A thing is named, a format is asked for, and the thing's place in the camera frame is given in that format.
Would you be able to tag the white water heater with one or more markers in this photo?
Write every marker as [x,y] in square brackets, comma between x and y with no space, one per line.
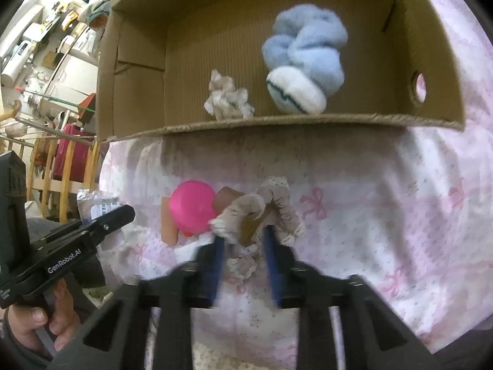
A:
[17,61]

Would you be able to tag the clear plastic packet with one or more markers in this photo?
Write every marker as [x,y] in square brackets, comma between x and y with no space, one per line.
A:
[94,204]

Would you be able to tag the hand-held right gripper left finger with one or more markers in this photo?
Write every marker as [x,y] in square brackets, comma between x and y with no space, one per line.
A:
[216,273]

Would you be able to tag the tan cloth piece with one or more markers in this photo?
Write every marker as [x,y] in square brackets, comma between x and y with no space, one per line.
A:
[252,228]

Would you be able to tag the pink bow-print blanket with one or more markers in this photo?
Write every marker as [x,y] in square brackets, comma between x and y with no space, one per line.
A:
[366,200]

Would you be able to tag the cardboard box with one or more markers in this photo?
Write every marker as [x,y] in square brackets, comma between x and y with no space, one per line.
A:
[231,11]

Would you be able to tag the person's grey trousers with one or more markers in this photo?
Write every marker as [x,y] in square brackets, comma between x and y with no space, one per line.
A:
[90,275]

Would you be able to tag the wooden chair red bag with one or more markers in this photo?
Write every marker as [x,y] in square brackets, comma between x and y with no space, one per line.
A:
[46,185]

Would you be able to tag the white lace cloth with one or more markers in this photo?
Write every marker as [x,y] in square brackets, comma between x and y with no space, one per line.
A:
[243,268]

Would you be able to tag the pink plastic cup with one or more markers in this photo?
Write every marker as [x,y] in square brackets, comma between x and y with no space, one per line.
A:
[192,204]

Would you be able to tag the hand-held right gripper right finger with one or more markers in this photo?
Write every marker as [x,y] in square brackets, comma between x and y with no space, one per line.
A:
[272,273]

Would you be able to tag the person's left hand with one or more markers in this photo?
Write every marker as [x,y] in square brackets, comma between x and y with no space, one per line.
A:
[34,325]

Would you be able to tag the peach soft block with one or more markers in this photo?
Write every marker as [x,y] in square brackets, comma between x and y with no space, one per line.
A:
[169,221]

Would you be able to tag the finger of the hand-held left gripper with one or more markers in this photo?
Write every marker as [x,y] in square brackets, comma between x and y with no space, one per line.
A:
[111,219]

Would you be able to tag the brown orange cylinder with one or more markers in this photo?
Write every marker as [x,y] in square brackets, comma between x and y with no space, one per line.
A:
[226,198]

